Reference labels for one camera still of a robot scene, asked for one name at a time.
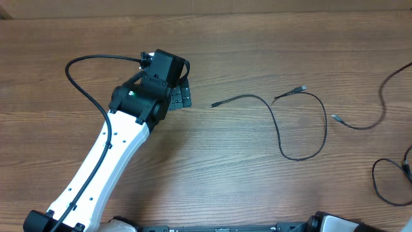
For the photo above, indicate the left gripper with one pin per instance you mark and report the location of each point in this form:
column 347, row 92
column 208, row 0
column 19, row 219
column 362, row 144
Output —
column 181, row 97

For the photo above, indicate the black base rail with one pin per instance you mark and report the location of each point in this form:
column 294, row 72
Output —
column 118, row 223

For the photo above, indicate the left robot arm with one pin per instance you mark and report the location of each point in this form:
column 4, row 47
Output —
column 136, row 107

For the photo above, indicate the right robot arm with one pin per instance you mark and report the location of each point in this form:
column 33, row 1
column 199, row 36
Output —
column 326, row 222

